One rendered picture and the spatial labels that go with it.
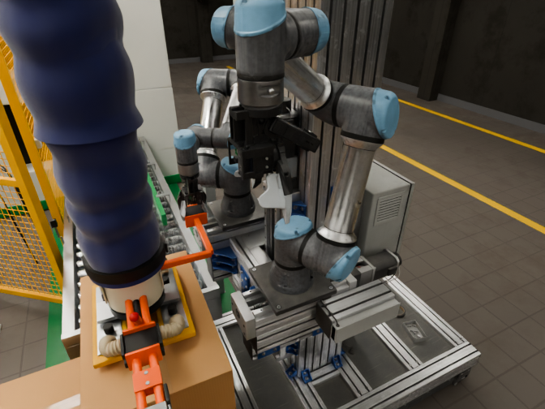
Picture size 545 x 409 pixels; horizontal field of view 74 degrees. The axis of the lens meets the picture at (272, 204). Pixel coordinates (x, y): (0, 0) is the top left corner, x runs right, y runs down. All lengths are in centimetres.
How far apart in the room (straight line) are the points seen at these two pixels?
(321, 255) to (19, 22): 84
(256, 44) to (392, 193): 100
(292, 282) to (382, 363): 106
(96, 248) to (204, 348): 44
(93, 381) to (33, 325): 173
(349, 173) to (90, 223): 66
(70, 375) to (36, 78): 125
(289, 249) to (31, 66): 76
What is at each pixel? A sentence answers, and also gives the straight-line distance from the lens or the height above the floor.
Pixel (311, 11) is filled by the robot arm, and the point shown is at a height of 185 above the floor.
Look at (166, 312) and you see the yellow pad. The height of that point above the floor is 99.
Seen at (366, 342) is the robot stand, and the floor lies 21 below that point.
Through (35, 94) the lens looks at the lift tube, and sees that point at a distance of 88.
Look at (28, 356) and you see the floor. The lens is 274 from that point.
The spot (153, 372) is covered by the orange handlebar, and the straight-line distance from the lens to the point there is 98.
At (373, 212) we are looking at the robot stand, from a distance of 143.
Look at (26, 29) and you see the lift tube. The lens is 85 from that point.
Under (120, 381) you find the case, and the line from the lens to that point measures 120.
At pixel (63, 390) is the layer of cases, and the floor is 54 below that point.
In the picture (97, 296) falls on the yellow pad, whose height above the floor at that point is 99.
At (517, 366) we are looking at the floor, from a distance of 270.
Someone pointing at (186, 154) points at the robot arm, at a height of 138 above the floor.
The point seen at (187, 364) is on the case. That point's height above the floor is 94.
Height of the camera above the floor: 189
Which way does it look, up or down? 31 degrees down
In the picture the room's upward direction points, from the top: straight up
